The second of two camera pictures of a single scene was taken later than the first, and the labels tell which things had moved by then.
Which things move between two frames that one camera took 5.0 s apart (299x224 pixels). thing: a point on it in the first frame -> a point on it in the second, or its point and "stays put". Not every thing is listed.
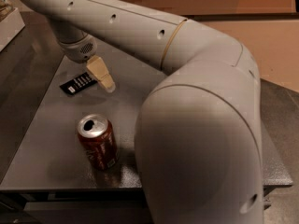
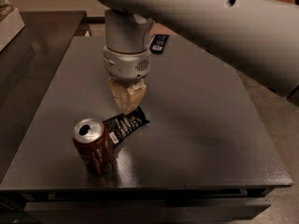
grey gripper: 81,51 -> 126,66
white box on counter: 10,27 stays put
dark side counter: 27,63 stays put
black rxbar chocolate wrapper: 78,84 -> 121,126
